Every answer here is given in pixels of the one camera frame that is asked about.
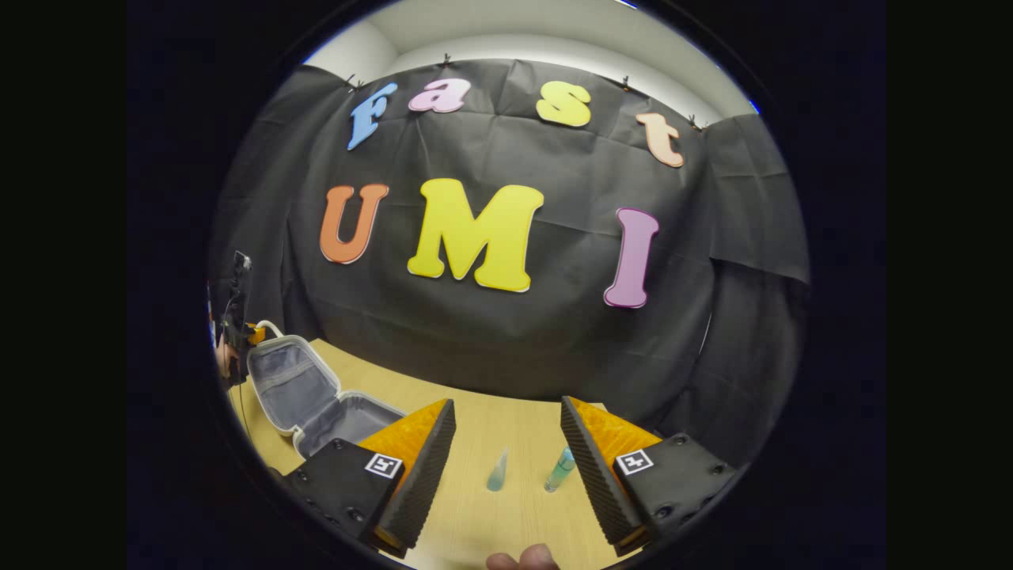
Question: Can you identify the blue skin care bottle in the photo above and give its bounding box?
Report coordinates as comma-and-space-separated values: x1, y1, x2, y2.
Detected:
544, 446, 577, 493

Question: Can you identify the white hard-shell suitcase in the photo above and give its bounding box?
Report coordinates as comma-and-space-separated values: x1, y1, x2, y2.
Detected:
247, 320, 408, 460

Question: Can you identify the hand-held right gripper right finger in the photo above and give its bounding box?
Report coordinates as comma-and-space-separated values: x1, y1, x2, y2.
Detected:
560, 396, 738, 557

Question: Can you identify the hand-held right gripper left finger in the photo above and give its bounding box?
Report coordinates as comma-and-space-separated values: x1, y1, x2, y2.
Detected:
281, 398, 457, 559

